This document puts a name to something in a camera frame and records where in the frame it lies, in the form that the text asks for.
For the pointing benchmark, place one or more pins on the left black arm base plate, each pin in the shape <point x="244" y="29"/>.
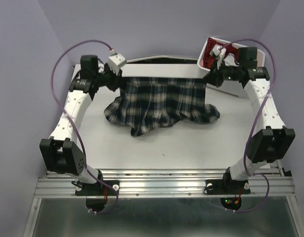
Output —
<point x="101" y="197"/>

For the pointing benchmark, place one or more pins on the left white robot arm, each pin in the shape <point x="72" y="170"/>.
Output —
<point x="64" y="152"/>

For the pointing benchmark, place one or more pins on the navy plaid pleated skirt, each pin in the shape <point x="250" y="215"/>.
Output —
<point x="145" y="104"/>

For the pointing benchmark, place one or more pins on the red polka dot skirt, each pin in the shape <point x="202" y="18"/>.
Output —
<point x="207" y="59"/>

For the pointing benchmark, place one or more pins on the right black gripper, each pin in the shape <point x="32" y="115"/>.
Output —
<point x="214" y="77"/>

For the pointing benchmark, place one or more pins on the aluminium rail frame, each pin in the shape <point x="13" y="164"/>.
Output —
<point x="168" y="173"/>

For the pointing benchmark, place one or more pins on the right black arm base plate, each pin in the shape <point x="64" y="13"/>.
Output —
<point x="230" y="190"/>

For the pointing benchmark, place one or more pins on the white plastic bin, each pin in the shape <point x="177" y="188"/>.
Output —
<point x="227" y="64"/>

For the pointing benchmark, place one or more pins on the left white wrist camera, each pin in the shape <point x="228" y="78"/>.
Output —
<point x="116" y="61"/>

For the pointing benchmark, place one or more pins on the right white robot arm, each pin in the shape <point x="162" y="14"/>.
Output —
<point x="269" y="138"/>

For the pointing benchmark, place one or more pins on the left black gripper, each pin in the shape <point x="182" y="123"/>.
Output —
<point x="116" y="80"/>

